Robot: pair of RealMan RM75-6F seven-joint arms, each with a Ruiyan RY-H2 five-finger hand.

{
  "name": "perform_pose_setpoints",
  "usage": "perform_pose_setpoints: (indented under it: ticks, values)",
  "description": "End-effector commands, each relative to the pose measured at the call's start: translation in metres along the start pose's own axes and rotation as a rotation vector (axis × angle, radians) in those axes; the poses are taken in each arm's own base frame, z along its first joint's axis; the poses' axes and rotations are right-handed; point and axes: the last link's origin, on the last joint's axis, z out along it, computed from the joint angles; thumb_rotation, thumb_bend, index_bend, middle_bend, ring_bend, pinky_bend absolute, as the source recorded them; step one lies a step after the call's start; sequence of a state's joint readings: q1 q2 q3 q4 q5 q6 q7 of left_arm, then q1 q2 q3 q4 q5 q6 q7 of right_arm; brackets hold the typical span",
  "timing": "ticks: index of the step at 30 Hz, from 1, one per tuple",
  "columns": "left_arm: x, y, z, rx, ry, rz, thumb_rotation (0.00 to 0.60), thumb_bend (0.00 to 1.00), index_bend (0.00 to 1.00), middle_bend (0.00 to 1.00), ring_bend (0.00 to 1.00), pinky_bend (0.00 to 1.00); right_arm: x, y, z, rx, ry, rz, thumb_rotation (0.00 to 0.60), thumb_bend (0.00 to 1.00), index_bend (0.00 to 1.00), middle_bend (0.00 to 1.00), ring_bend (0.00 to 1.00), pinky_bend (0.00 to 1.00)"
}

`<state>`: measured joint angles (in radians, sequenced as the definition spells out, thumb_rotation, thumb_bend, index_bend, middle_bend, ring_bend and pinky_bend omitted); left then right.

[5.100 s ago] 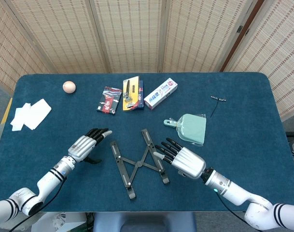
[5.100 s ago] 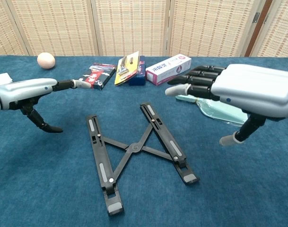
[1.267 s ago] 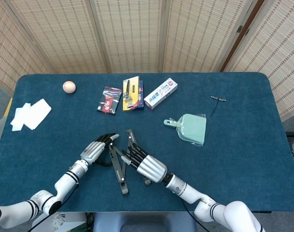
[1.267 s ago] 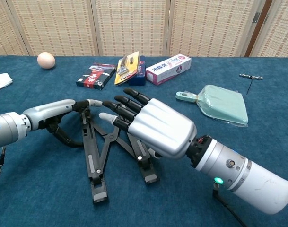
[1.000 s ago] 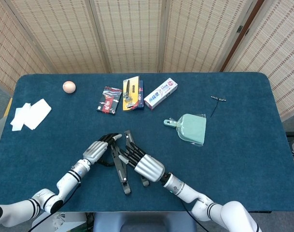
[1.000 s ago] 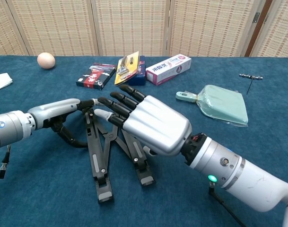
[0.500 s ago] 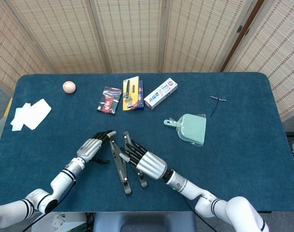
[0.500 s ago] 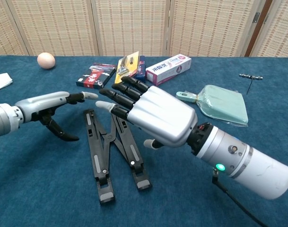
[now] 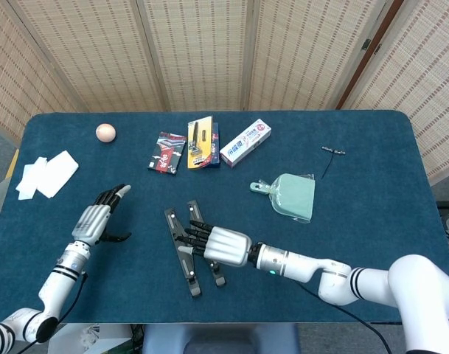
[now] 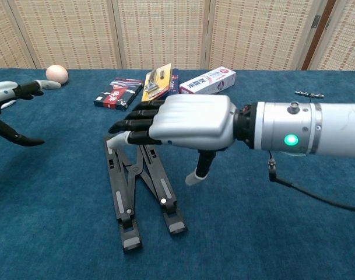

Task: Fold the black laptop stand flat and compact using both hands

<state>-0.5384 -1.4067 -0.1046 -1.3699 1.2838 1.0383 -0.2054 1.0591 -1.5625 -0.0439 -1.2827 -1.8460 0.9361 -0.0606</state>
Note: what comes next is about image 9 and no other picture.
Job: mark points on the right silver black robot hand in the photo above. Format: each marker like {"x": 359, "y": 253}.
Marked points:
{"x": 226, "y": 245}

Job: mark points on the pale pink egg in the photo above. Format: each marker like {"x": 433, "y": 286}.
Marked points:
{"x": 106, "y": 133}

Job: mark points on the metal screen hinge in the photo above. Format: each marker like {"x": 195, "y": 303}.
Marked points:
{"x": 366, "y": 44}

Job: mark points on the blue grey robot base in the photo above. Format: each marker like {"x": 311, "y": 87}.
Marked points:
{"x": 220, "y": 339}

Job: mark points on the white box under table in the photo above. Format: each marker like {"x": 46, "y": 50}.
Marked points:
{"x": 84, "y": 337}

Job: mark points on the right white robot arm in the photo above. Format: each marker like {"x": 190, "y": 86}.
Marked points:
{"x": 412, "y": 284}

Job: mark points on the white folded cloth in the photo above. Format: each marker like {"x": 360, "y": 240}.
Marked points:
{"x": 58, "y": 173}

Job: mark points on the small white tissue sheet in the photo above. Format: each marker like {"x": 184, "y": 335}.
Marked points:
{"x": 27, "y": 180}

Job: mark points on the black red card box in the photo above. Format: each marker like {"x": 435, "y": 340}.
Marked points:
{"x": 167, "y": 153}

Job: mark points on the white toothpaste box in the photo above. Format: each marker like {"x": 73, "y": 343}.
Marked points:
{"x": 246, "y": 144}

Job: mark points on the yellow razor blister pack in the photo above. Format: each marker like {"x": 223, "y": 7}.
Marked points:
{"x": 200, "y": 144}

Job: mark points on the brown wooden post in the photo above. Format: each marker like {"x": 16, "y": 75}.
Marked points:
{"x": 368, "y": 55}

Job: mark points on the mint green bagged dustpan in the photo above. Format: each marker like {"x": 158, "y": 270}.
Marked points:
{"x": 294, "y": 195}

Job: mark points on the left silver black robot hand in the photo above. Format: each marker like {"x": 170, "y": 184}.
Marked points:
{"x": 89, "y": 223}

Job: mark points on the blue table cloth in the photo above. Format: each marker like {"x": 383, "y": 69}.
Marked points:
{"x": 135, "y": 280}

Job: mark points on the black folding stand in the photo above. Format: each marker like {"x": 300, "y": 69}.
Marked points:
{"x": 175, "y": 225}

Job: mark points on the woven bamboo folding screen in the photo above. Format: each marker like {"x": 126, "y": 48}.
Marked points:
{"x": 194, "y": 51}

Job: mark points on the dark blue box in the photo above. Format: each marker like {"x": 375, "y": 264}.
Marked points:
{"x": 215, "y": 147}

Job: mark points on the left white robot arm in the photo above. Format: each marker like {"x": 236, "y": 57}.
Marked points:
{"x": 56, "y": 284}

